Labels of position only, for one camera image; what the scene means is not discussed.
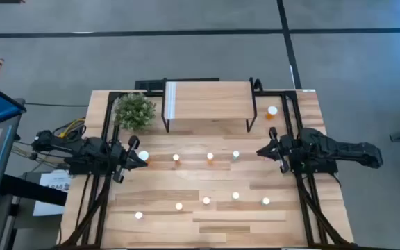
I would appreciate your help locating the green pill bottle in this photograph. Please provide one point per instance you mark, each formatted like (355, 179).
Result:
(235, 154)
(235, 195)
(265, 200)

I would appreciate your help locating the pink pill bottle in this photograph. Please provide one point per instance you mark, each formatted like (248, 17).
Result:
(138, 215)
(206, 200)

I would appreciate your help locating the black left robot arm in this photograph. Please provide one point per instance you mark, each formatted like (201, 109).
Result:
(82, 149)

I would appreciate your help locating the large orange pill bottle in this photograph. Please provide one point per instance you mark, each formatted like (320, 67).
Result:
(272, 110)
(143, 155)

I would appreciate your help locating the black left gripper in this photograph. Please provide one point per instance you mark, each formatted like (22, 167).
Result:
(121, 156)

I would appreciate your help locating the black mounting bracket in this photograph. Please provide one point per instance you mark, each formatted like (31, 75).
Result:
(257, 85)

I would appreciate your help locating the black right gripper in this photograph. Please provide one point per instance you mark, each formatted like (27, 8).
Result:
(288, 152)

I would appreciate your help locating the small orange pill bottle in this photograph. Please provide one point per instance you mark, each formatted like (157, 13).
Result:
(176, 157)
(210, 156)
(178, 206)

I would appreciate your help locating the black aluminium mounting frame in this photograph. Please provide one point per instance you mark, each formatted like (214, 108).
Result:
(285, 104)

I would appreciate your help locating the black power strip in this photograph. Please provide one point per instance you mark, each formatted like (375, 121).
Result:
(149, 84)

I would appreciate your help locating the green potted plant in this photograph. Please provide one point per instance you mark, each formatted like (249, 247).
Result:
(134, 111)

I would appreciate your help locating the white paper sheet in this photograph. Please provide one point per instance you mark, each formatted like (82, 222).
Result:
(52, 194)

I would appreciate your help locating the black support beam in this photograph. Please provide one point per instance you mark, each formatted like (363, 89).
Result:
(33, 190)

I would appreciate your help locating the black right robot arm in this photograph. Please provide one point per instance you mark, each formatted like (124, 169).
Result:
(342, 149)

